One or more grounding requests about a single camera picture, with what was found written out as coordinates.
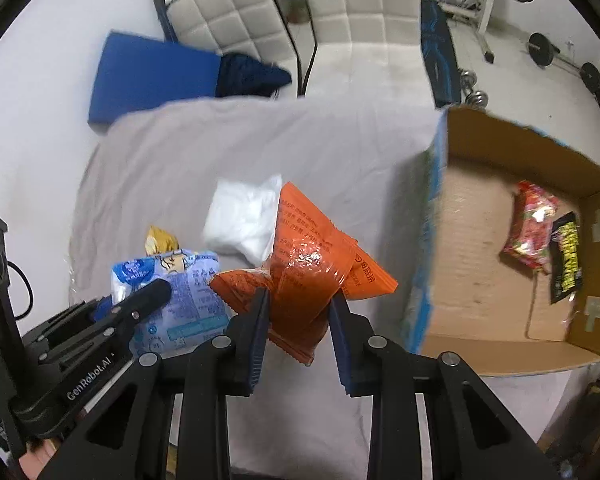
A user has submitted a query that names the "light blue snack bag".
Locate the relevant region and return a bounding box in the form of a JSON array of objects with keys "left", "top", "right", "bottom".
[{"left": 111, "top": 249, "right": 230, "bottom": 358}]

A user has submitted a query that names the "black yellow snack bag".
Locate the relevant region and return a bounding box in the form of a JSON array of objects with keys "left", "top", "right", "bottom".
[{"left": 548, "top": 211, "right": 583, "bottom": 304}]

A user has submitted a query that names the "orange snack bag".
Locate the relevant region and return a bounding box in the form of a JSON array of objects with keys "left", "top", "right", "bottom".
[{"left": 210, "top": 182, "right": 398, "bottom": 366}]

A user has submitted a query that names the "red floral snack bag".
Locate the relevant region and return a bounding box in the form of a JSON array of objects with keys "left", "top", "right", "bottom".
[{"left": 502, "top": 180, "right": 560, "bottom": 273}]

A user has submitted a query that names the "yellow snack packet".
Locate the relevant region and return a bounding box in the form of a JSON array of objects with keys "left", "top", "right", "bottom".
[{"left": 144, "top": 226, "right": 180, "bottom": 256}]

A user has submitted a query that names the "white plastic bag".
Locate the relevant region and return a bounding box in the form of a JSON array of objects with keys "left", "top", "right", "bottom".
[{"left": 201, "top": 174, "right": 283, "bottom": 266}]

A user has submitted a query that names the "blue printed cardboard box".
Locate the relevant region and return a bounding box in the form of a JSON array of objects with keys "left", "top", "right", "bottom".
[{"left": 400, "top": 107, "right": 600, "bottom": 375}]

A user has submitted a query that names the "blue foam mat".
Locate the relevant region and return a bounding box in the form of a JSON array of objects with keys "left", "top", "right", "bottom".
[{"left": 87, "top": 32, "right": 221, "bottom": 127}]

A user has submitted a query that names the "dark navy cloth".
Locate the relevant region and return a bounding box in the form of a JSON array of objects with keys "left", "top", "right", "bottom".
[{"left": 215, "top": 53, "right": 292, "bottom": 98}]

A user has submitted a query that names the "left beige tufted chair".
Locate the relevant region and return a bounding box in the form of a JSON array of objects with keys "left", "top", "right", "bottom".
[{"left": 152, "top": 0, "right": 302, "bottom": 99}]

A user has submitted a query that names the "beige tufted chair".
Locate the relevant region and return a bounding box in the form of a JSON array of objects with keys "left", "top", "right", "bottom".
[
  {"left": 152, "top": 0, "right": 302, "bottom": 99},
  {"left": 304, "top": 0, "right": 434, "bottom": 107}
]

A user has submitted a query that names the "right beige tufted chair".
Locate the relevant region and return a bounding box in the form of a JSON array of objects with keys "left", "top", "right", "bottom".
[{"left": 304, "top": 0, "right": 434, "bottom": 107}]

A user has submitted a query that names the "blue black bench pad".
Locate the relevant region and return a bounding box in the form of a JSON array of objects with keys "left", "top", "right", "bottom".
[{"left": 420, "top": 0, "right": 460, "bottom": 107}]

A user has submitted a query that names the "floor barbell with plates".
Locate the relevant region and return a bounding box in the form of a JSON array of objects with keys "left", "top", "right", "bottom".
[{"left": 527, "top": 32, "right": 600, "bottom": 93}]

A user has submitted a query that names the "white weight bench rack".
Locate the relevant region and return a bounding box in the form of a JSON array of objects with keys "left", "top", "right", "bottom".
[{"left": 436, "top": 0, "right": 495, "bottom": 64}]

